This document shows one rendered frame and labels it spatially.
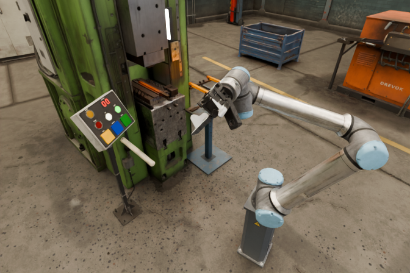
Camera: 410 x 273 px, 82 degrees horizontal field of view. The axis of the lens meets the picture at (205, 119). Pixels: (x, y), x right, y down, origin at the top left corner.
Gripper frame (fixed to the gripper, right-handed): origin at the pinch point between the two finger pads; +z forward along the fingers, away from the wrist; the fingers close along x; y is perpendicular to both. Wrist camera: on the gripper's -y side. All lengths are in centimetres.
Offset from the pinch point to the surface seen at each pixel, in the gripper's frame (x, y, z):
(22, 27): -470, 372, -255
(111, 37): -78, 77, -70
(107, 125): -94, 32, -27
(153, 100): -106, 27, -80
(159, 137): -129, 0, -73
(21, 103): -380, 184, -101
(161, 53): -76, 49, -95
